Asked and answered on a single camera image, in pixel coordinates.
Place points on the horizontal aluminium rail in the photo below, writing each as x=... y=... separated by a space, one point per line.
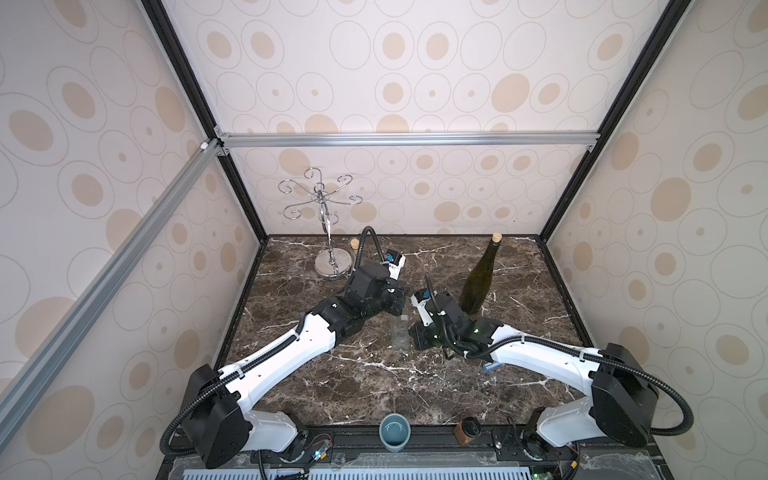
x=421 y=139

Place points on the tall clear corked bottle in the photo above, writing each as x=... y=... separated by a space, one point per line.
x=356 y=246

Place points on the clear bottle black cap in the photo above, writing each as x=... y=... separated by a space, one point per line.
x=400 y=338

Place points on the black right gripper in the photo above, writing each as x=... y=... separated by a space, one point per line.
x=424 y=335

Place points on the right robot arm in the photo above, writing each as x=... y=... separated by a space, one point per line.
x=620 y=401

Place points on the left diagonal aluminium rail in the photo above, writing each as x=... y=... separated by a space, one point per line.
x=47 y=362

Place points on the blue grey ceramic cup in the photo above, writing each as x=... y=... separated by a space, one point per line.
x=394 y=432

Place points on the small brown black cup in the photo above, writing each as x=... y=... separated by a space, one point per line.
x=467 y=430

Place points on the dark green wine bottle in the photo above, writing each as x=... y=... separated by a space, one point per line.
x=478 y=283

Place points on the blue peeled label strip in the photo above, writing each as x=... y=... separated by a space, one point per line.
x=491 y=366

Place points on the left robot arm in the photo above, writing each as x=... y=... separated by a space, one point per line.
x=218 y=421

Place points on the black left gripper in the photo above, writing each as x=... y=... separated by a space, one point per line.
x=400 y=299

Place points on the chrome glass holder stand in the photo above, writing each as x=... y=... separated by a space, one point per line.
x=331 y=263

